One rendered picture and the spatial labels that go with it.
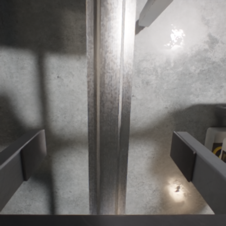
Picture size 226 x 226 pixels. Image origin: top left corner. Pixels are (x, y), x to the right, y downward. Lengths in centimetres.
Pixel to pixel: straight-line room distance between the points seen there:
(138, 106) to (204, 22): 58
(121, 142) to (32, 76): 88
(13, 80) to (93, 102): 91
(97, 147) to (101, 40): 15
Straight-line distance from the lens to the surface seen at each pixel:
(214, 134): 110
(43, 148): 17
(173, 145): 17
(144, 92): 101
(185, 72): 108
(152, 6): 69
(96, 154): 27
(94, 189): 31
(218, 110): 110
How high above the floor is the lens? 98
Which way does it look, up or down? 75 degrees down
